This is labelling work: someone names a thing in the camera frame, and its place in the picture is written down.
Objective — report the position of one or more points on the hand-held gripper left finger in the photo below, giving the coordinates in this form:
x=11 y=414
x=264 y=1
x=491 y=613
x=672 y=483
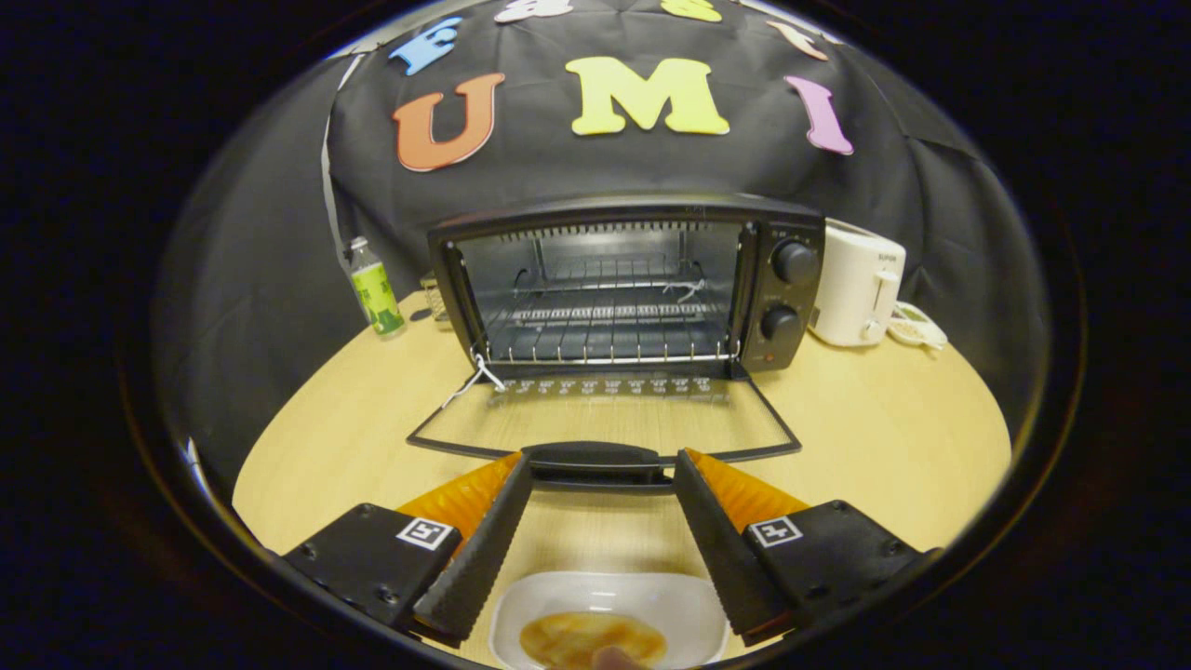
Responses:
x=484 y=549

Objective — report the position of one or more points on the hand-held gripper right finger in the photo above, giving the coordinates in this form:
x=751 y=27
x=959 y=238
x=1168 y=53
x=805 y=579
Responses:
x=721 y=549

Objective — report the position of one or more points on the golden bread bun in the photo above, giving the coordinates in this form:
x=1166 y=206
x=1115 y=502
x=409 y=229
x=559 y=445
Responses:
x=568 y=637

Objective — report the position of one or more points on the black toaster oven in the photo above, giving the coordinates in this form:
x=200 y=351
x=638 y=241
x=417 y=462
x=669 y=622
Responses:
x=786 y=296

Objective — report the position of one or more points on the white pop-up toaster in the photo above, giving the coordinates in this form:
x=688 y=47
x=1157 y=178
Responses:
x=851 y=288

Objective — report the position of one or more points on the white rectangular plate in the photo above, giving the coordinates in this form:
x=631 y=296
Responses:
x=605 y=596

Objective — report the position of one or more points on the small glass jar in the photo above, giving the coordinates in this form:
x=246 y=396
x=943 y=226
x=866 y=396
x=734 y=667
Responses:
x=435 y=300

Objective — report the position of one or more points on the green label water bottle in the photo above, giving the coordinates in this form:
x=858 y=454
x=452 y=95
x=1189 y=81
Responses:
x=377 y=298

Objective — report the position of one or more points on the white divided dish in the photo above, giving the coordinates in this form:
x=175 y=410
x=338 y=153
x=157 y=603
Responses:
x=916 y=328

